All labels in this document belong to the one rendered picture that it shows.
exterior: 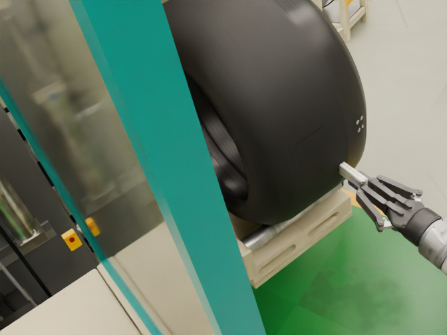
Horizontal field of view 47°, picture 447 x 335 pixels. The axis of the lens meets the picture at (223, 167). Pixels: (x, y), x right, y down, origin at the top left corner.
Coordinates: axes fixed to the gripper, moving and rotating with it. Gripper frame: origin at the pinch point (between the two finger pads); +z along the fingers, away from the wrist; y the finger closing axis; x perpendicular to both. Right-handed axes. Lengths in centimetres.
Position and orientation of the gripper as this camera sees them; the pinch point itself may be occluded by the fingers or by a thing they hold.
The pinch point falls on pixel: (352, 176)
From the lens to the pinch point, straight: 115.2
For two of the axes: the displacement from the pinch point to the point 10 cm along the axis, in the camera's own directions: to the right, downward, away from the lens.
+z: -5.9, -5.4, 6.0
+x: 1.4, 6.6, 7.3
